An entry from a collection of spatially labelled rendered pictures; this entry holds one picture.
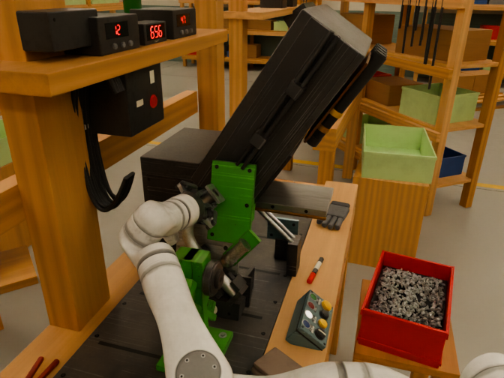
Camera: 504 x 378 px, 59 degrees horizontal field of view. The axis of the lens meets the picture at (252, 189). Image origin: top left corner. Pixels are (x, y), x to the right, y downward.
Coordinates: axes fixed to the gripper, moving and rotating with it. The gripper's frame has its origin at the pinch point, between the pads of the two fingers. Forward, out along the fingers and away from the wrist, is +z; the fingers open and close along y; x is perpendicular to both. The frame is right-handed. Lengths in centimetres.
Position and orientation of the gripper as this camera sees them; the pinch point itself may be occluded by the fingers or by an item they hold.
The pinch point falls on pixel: (207, 199)
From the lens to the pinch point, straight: 111.6
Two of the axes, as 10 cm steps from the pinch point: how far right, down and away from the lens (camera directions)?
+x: -7.4, 6.0, 3.0
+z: 2.7, -1.5, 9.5
